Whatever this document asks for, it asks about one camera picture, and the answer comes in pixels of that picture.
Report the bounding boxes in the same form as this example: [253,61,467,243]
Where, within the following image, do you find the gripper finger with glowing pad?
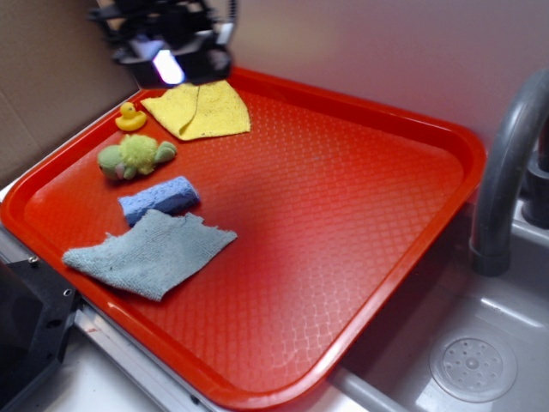
[153,50,185,85]
[173,32,232,85]

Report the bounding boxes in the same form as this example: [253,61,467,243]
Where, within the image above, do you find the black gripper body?
[87,0,239,89]

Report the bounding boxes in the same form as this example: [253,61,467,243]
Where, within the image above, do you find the yellow cloth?
[141,81,251,142]

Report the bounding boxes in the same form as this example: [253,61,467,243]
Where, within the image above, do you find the yellow rubber duck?
[115,102,147,131]

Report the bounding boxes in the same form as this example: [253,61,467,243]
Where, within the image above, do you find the green plush turtle toy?
[97,134,178,180]

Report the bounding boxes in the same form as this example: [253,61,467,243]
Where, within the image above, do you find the brown cardboard box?
[1,1,137,186]

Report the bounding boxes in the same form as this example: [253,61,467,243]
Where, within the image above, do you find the blue sponge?
[118,176,200,227]

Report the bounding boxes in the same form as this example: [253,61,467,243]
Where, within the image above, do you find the red plastic tray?
[1,69,486,410]

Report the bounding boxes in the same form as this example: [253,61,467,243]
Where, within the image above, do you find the teal cloth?
[62,209,238,302]

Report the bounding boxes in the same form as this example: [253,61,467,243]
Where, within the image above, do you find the grey faucet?
[469,69,548,276]

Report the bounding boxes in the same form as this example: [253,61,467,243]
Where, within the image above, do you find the grey sink basin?
[330,211,548,411]

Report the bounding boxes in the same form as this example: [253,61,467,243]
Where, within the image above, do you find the sink drain strainer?
[429,328,518,403]

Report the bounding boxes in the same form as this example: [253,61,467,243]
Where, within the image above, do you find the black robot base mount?
[1,256,80,411]

